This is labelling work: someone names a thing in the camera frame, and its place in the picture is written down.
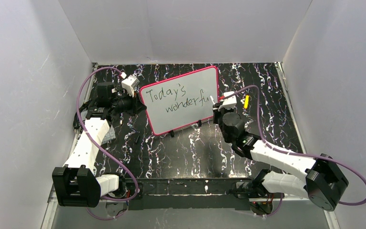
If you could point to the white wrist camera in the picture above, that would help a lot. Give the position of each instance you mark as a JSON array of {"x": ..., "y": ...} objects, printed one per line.
[
  {"x": 130, "y": 84},
  {"x": 228, "y": 101}
]

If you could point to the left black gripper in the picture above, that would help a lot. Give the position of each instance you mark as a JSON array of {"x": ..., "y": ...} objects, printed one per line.
[{"x": 137, "y": 104}]

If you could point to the yellow marker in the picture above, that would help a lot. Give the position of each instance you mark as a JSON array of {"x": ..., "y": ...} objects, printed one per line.
[{"x": 246, "y": 102}]

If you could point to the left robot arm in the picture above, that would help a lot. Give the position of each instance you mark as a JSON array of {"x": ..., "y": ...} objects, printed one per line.
[{"x": 75, "y": 184}]

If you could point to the pink framed whiteboard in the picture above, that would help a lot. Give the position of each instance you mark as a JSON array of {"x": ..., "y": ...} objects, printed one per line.
[{"x": 180, "y": 100}]

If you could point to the black wire board stand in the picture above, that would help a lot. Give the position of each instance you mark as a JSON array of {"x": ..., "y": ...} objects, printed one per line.
[{"x": 171, "y": 133}]

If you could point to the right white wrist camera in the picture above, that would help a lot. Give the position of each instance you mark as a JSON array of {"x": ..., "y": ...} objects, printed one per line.
[{"x": 228, "y": 101}]

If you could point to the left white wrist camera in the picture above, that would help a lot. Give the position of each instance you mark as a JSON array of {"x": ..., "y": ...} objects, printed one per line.
[{"x": 130, "y": 84}]

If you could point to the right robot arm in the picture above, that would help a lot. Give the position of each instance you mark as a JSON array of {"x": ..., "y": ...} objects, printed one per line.
[{"x": 318, "y": 179}]

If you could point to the clear plastic organizer box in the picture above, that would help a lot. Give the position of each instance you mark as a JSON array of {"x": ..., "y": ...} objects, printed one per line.
[{"x": 110, "y": 135}]

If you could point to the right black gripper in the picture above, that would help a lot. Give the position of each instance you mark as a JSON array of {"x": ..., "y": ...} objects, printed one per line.
[{"x": 217, "y": 113}]

